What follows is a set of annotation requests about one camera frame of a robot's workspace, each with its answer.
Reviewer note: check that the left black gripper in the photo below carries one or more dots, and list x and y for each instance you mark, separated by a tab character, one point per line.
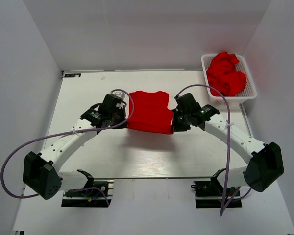
122	112

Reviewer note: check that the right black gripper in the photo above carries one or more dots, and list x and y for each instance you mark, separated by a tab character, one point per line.
176	127

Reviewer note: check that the red t shirt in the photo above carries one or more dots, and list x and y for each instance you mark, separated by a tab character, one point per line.
150	112

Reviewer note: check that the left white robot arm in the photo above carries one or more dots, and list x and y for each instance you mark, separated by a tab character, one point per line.
42	171

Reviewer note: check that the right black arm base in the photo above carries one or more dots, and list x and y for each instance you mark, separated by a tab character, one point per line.
208	195

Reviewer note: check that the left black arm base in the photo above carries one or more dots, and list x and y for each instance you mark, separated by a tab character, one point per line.
92	198

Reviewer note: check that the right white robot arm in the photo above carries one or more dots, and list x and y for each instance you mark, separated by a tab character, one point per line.
264	161

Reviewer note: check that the red t shirts pile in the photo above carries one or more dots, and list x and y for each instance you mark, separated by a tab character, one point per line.
223	76

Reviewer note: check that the blue table label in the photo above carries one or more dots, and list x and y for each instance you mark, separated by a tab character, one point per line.
72	75

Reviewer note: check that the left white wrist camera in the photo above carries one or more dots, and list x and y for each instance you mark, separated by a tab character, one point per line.
120	95

